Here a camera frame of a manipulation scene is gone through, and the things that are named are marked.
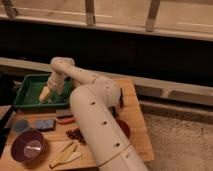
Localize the grey brush block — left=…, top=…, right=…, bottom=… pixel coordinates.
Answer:
left=56, top=109, right=73, bottom=118

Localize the black marker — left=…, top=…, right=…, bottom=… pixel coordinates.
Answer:
left=119, top=93, right=124, bottom=107

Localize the blue round lid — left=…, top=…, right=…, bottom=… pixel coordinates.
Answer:
left=12, top=119, right=30, bottom=134

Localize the green plastic tray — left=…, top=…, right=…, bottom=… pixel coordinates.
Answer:
left=13, top=74, right=73, bottom=110

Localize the blue sponge block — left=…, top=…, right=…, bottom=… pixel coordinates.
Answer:
left=35, top=119, right=55, bottom=131

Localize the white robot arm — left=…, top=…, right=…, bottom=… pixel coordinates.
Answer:
left=39, top=57, right=148, bottom=171

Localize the orange bowl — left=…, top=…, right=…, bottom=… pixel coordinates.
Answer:
left=117, top=120, right=131, bottom=138

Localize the wooden cutting board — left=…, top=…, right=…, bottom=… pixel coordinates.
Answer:
left=0, top=78, right=154, bottom=171

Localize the metal fork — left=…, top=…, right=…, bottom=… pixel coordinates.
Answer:
left=39, top=98, right=54, bottom=105

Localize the yellow wooden spatula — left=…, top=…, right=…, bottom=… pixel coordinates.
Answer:
left=49, top=141, right=82, bottom=169

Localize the pile of brown beans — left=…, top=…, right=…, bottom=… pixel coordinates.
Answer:
left=66, top=128, right=86, bottom=145

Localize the purple bowl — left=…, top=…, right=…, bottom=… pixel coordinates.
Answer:
left=11, top=130, right=45, bottom=163

